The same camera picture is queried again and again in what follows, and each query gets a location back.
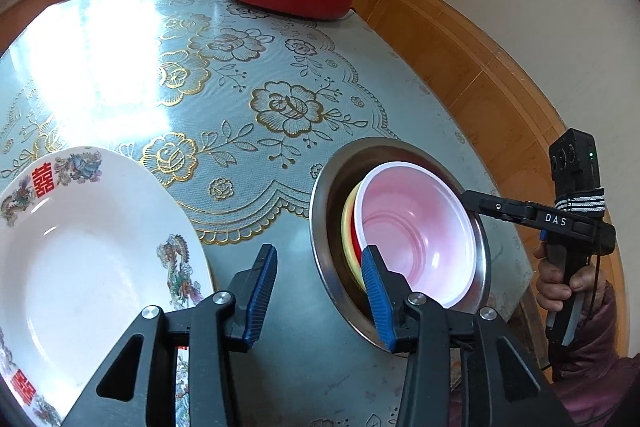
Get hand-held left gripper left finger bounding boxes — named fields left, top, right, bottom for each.
left=62, top=243, right=279, bottom=427

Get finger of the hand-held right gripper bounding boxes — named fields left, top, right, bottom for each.
left=462, top=189, right=535, bottom=226

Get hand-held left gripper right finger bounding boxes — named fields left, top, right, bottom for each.
left=361, top=245, right=576, bottom=427

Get yellow plastic bowl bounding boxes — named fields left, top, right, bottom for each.
left=341, top=184, right=372, bottom=293

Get red plastic bowl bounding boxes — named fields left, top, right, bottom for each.
left=357, top=162, right=478, bottom=310

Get stainless steel bowl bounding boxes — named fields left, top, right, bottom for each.
left=309, top=137, right=493, bottom=355

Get scalloped floral white plate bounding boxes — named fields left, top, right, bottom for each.
left=172, top=346, right=194, bottom=427

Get deep white plate red characters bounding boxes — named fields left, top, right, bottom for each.
left=0, top=146, right=216, bottom=427

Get person's right forearm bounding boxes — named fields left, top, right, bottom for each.
left=545, top=279, right=640, bottom=427

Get person's right hand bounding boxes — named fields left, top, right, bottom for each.
left=532, top=244, right=607, bottom=314

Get floral embroidered tablecloth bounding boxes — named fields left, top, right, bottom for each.
left=0, top=0, right=536, bottom=427

